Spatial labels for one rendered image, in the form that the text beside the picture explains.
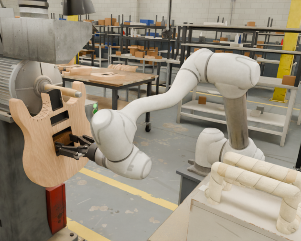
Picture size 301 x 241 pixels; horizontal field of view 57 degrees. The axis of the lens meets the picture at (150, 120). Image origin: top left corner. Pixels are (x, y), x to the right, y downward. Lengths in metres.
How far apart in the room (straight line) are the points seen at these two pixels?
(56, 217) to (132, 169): 0.99
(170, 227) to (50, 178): 0.55
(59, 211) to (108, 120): 1.10
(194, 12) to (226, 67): 11.79
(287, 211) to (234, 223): 0.12
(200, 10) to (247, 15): 1.98
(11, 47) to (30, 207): 0.89
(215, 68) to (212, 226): 0.66
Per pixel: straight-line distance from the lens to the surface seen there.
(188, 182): 1.74
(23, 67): 1.28
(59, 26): 0.99
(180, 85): 1.16
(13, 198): 1.62
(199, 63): 1.22
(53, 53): 1.00
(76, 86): 1.23
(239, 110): 1.32
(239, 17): 12.25
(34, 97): 1.31
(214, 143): 1.64
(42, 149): 1.15
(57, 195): 1.77
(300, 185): 0.75
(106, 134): 0.83
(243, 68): 1.15
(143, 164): 0.93
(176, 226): 0.93
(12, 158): 1.52
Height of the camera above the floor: 1.50
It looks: 18 degrees down
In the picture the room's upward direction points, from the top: 3 degrees clockwise
